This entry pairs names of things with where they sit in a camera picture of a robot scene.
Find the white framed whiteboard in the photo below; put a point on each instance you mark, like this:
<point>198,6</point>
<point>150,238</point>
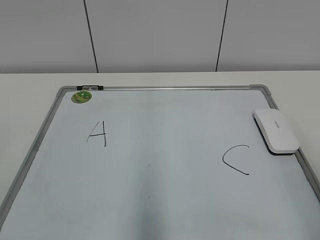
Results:
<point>160,163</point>

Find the green round magnet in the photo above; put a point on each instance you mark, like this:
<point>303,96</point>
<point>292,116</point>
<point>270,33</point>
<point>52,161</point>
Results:
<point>81,97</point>

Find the white whiteboard eraser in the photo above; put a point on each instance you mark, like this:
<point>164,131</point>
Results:
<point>276,131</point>

